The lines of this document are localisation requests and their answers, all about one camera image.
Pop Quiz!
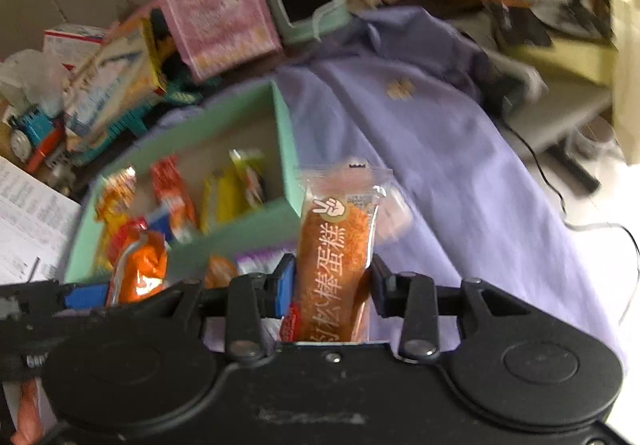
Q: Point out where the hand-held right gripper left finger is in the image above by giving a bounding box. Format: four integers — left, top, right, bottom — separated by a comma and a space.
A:
120, 253, 296, 362

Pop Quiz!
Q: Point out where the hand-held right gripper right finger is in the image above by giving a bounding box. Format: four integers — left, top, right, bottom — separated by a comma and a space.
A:
371, 255, 531, 362

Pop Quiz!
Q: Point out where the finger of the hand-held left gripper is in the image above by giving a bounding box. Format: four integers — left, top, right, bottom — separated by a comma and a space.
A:
0, 281, 112, 313

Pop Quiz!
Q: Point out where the clear meat floss cake packet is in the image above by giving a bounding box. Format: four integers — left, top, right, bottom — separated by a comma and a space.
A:
279, 162, 394, 344

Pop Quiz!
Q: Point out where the mint green cardboard box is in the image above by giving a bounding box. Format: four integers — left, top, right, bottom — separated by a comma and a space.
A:
65, 80, 307, 285

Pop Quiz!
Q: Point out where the orange silver-seam snack packet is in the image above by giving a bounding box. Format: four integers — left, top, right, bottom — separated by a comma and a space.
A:
106, 219, 169, 304

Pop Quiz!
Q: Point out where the pile of assorted snack packets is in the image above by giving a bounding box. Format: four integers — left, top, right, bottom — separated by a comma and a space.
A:
95, 148, 268, 271

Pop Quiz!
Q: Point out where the person's left hand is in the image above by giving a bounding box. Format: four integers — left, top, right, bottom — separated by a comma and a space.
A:
11, 381, 42, 445

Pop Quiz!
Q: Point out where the purple white snack packet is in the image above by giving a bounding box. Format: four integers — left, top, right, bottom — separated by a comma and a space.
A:
235, 245, 296, 277

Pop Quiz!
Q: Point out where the small orange snack packet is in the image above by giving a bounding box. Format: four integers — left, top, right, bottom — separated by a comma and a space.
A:
204, 254, 239, 289

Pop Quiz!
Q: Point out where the white printed instruction sheet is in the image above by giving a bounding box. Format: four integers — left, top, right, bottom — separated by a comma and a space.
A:
0, 155, 83, 286

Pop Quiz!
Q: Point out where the purple floral cloth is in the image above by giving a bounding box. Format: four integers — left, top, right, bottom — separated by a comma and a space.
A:
75, 5, 626, 361

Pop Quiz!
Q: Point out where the blue toy train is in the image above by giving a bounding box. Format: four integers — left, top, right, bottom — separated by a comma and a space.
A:
7, 104, 67, 172

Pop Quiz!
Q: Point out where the white plastic bag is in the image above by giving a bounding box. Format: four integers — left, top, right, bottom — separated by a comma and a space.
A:
0, 49, 69, 107

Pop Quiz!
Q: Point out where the grey side table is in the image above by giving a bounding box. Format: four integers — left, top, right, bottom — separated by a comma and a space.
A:
500, 75, 615, 193

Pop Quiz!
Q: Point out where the red white carton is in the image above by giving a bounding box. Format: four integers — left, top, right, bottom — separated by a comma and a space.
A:
42, 22, 109, 72

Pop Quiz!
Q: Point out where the white mug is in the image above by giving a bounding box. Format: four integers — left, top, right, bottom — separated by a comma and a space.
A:
569, 116, 617, 159

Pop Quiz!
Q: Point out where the pink gift bag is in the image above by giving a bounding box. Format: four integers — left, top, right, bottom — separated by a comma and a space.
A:
149, 0, 284, 82

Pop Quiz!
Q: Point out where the pale yellow box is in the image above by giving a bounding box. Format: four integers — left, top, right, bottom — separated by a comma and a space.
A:
504, 32, 617, 87

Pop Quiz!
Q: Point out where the black cable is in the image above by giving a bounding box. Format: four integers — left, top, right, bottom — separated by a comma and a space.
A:
494, 114, 640, 327

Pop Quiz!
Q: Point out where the white cable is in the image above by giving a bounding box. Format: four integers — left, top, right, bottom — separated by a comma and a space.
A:
311, 0, 396, 42

